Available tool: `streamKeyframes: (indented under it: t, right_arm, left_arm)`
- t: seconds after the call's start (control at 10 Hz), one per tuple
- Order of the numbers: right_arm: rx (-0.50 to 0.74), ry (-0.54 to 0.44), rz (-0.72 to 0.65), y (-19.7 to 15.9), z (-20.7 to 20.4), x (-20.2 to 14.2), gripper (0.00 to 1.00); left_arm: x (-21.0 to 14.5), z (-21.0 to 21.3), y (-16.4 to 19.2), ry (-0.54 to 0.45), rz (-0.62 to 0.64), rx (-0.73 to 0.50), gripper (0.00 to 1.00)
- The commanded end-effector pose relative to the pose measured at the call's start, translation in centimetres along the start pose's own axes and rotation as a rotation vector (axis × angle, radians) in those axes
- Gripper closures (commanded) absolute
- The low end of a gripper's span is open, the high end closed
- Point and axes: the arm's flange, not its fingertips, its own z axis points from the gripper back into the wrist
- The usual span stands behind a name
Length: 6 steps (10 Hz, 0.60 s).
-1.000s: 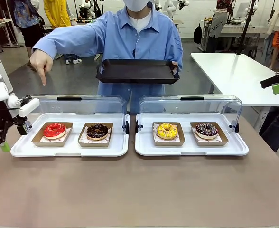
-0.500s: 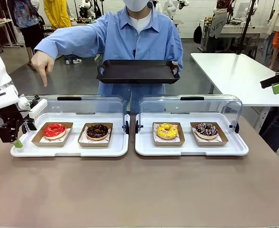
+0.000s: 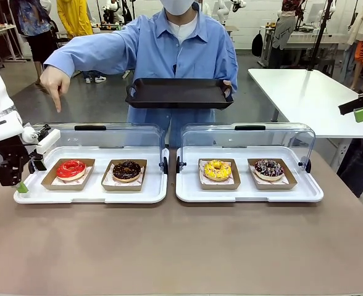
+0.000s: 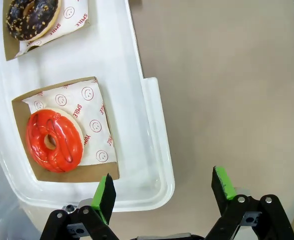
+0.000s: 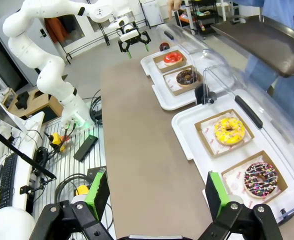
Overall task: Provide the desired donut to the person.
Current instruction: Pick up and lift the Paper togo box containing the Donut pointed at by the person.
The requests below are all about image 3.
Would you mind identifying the cardboard box of chocolate donut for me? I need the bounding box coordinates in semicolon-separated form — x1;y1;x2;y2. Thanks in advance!
101;158;148;192

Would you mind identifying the person's left forearm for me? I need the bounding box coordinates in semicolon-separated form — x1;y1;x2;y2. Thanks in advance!
220;52;240;86

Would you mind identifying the white printed paper liner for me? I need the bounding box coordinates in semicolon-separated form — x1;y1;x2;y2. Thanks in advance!
103;165;146;187
50;165;94;187
250;165;291;186
199;160;236;186

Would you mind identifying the clear hinged display lid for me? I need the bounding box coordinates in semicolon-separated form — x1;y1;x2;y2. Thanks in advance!
176;122;317;175
23;122;170;175

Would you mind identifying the person's right forearm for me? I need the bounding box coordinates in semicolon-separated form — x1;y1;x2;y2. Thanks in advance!
44;38;111;75

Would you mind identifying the yellow glazed donut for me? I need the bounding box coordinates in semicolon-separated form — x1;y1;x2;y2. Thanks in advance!
203;158;233;182

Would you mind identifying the black stand pole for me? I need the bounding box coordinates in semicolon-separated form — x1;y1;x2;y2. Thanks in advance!
306;0;336;73

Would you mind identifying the background grey desk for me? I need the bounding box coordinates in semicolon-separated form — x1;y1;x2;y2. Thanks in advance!
258;23;340;69

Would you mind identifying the cardboard box of red donut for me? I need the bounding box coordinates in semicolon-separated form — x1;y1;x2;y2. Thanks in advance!
40;157;96;192

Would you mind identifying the chocolate sprinkle donut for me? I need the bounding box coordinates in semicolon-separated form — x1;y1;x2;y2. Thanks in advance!
246;157;299;191

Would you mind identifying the red glazed donut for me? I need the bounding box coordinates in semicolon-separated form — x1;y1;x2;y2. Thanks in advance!
56;158;87;181

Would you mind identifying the black hanging bag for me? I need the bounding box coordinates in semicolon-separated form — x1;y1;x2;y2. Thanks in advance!
251;30;264;58

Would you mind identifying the person in patterned blue shirt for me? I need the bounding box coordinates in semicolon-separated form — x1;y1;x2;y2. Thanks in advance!
9;0;61;88

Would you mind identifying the white face mask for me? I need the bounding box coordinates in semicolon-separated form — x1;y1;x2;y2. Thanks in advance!
163;0;198;16

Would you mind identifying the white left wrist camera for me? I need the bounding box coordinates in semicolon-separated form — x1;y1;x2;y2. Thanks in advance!
35;128;61;155

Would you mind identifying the white side table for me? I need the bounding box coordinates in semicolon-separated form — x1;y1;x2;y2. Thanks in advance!
247;68;363;174

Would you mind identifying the person's right hand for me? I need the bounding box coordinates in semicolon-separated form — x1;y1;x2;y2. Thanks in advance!
39;65;73;113

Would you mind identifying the person in yellow hoodie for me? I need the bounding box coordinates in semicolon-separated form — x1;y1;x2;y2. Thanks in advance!
56;0;107;84

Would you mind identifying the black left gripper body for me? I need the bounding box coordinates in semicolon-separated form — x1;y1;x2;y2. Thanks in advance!
1;142;31;183

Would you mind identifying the dark purple drizzled donut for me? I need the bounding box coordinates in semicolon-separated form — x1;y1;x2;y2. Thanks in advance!
254;158;285;181

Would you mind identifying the white display tray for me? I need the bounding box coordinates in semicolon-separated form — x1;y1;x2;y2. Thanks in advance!
175;146;325;204
13;146;170;205

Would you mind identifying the chocolate sprinkled donut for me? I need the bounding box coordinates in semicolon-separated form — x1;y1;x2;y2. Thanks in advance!
112;160;142;183

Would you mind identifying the cardboard box of yellow donut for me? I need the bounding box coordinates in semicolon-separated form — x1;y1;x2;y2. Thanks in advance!
198;158;242;191

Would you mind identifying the black serving tray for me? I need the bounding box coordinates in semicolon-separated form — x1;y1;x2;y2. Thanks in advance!
125;77;235;110

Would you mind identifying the background white robot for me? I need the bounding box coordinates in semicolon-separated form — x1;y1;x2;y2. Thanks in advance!
216;0;248;23
102;0;133;25

